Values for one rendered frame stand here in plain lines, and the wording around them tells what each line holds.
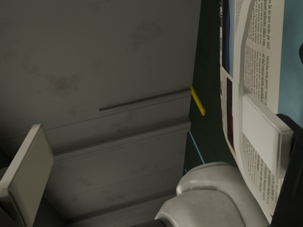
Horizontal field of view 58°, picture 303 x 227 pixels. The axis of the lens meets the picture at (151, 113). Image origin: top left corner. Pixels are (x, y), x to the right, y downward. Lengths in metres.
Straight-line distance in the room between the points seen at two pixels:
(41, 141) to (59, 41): 3.22
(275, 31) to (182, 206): 0.33
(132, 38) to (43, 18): 1.03
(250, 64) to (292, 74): 0.06
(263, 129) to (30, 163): 0.13
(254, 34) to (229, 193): 0.32
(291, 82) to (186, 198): 0.32
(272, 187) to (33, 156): 0.21
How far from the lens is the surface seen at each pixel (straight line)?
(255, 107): 0.18
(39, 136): 0.19
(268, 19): 0.24
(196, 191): 0.51
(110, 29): 3.36
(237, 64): 0.19
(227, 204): 0.50
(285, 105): 0.23
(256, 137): 0.18
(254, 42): 0.26
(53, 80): 3.76
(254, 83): 0.27
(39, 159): 0.18
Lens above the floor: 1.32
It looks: 8 degrees down
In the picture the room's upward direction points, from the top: 104 degrees counter-clockwise
